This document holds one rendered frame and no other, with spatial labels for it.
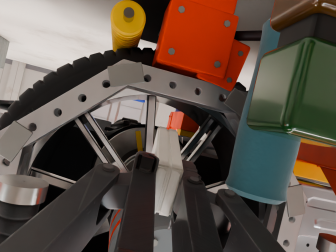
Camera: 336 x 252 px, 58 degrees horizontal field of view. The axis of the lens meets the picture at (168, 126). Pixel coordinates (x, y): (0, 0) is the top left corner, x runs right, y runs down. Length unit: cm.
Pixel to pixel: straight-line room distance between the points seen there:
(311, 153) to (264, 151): 54
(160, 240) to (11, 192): 18
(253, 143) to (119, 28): 28
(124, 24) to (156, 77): 10
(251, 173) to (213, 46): 22
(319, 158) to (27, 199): 78
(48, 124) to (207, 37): 29
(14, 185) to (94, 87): 25
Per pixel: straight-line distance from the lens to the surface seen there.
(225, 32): 54
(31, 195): 30
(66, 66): 60
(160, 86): 51
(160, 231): 39
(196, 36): 52
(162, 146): 19
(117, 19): 53
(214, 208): 16
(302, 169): 106
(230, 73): 54
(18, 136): 52
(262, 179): 43
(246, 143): 44
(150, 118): 61
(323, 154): 92
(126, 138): 97
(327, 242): 39
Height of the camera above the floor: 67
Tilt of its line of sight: level
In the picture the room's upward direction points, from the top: 167 degrees counter-clockwise
